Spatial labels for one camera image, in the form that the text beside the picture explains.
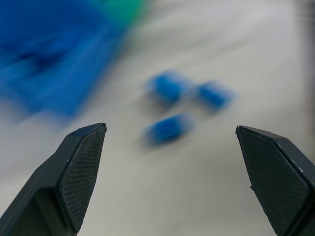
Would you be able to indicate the blue block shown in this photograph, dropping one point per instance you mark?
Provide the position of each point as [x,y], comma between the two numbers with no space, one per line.
[214,94]
[167,130]
[166,86]

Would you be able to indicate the green plastic bin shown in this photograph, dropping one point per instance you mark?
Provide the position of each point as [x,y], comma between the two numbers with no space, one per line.
[123,7]

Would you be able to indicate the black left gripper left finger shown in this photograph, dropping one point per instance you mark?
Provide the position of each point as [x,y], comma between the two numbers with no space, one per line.
[61,179]

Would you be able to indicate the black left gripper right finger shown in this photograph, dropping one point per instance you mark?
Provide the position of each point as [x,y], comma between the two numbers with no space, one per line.
[273,177]

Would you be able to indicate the blue plastic bin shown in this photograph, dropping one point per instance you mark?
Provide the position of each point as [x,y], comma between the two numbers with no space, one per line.
[49,56]

